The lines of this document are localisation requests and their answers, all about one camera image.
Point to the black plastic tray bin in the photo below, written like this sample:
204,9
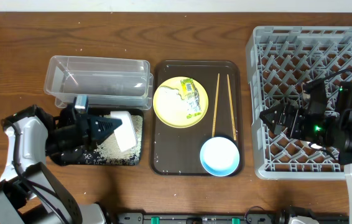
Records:
81,156

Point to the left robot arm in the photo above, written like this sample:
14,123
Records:
29,192

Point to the clear plastic bin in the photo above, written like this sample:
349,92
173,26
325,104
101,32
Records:
107,82

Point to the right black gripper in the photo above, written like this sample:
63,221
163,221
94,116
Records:
285,111

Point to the grey dishwasher rack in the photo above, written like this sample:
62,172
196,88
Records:
279,60

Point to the yellow plate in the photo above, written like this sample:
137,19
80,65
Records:
174,112

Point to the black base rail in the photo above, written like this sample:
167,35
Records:
251,217

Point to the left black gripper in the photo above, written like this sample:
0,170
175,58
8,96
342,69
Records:
84,127

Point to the light blue bowl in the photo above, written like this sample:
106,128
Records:
219,156

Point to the green yellow snack wrapper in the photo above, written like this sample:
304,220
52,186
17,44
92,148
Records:
191,97

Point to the white tissue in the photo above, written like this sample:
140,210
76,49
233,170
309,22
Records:
171,93

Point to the white bowl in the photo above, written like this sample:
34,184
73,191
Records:
125,134

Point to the wooden chopstick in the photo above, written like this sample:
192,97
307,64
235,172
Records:
231,109
215,106

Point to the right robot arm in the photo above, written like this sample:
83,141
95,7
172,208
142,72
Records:
338,134

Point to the dark brown serving tray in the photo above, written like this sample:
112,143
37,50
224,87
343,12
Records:
176,151

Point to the pile of rice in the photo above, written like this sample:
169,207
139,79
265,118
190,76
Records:
110,154

